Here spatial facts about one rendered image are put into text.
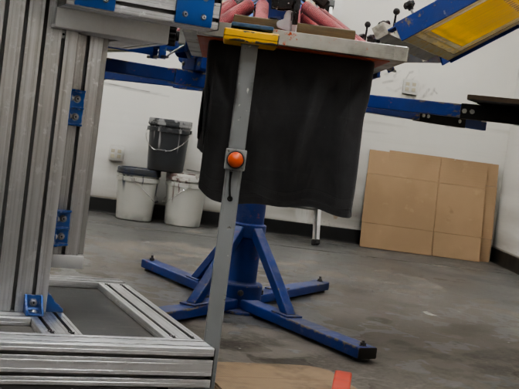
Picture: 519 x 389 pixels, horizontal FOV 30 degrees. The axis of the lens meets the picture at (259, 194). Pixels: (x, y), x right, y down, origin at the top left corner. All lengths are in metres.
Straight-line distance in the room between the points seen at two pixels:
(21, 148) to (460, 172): 5.41
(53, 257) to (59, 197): 0.15
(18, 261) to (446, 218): 5.30
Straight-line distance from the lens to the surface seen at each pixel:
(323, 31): 2.85
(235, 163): 2.27
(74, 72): 2.40
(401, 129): 7.36
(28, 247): 2.35
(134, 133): 7.26
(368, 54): 2.54
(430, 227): 7.30
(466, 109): 3.62
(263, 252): 3.83
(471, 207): 7.40
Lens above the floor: 0.71
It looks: 3 degrees down
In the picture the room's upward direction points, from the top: 7 degrees clockwise
